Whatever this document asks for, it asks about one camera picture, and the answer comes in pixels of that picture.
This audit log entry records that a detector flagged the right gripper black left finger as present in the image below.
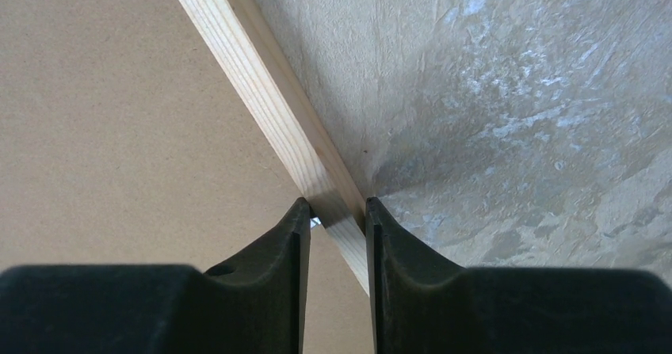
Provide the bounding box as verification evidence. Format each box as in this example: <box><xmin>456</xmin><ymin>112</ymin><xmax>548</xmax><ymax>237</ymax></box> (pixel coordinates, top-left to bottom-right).
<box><xmin>1</xmin><ymin>198</ymin><xmax>311</xmax><ymax>353</ymax></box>

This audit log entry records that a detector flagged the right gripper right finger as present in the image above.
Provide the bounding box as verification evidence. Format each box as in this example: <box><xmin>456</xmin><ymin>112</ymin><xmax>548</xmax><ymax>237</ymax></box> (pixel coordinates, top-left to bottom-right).
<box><xmin>365</xmin><ymin>197</ymin><xmax>671</xmax><ymax>353</ymax></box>

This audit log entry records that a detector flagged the brown backing board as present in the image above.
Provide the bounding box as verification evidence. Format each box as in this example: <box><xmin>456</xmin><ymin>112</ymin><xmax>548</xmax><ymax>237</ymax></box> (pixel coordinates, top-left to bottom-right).
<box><xmin>1</xmin><ymin>0</ymin><xmax>373</xmax><ymax>353</ymax></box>

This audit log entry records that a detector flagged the wooden picture frame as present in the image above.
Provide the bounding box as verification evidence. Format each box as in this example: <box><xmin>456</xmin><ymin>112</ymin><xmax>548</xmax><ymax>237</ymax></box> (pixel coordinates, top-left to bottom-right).
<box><xmin>178</xmin><ymin>0</ymin><xmax>369</xmax><ymax>291</ymax></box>

